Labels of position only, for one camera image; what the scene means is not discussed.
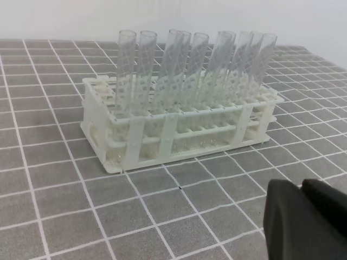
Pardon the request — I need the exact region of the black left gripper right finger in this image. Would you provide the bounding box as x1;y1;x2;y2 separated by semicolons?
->
301;179;346;236

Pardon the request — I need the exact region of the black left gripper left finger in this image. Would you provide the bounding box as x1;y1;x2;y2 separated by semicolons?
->
263;179;346;259

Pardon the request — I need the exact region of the white plastic test tube rack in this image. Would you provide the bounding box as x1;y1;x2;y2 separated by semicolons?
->
80;76;283;174

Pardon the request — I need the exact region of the grey grid tablecloth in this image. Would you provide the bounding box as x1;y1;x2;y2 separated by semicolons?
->
1;40;346;259

